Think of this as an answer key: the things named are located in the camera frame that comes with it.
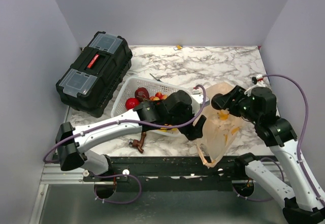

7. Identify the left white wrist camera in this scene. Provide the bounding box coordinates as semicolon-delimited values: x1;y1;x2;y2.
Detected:
190;88;210;116

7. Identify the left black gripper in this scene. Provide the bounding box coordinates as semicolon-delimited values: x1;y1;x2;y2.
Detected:
166;105;206;141

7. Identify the black mounting rail base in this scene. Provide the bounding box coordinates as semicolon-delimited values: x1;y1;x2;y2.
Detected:
83;156;248;192

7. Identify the black plastic toolbox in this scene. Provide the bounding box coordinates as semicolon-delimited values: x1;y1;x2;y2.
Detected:
56;31;133;118

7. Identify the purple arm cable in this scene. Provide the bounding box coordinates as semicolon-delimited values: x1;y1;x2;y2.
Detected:
232;74;325;207
42;84;207;205

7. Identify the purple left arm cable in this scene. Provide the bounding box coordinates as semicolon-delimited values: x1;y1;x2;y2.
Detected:
42;84;207;205

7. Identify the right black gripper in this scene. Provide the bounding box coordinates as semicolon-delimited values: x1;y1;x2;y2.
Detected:
215;84;260;124

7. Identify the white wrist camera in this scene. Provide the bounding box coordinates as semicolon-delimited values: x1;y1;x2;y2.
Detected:
244;74;268;95
190;88;210;116

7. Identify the red fake tomato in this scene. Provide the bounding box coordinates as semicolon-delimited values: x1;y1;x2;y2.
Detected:
125;98;140;110

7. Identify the orange translucent plastic bag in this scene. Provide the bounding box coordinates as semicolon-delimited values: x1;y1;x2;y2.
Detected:
192;82;247;169

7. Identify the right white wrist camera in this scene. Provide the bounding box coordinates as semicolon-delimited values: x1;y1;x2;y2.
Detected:
244;74;268;95

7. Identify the white plastic basket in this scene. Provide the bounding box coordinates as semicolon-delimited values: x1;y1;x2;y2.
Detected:
111;76;193;138

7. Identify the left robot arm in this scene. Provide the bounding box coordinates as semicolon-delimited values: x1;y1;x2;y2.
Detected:
56;90;209;181

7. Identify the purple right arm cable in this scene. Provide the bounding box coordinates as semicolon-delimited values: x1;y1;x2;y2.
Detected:
232;74;325;207

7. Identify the brown faucet tap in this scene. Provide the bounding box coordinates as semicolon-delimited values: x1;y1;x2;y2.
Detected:
128;132;147;153

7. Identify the red fake cherry bunch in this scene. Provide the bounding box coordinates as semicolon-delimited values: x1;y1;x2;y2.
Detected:
149;92;168;101

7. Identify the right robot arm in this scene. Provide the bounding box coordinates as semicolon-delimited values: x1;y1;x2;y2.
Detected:
211;86;324;223

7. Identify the red fake apple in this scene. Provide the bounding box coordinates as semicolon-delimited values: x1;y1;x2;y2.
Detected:
135;87;150;102

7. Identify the aluminium rail extrusion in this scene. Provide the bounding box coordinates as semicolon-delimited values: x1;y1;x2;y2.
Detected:
40;164;83;184

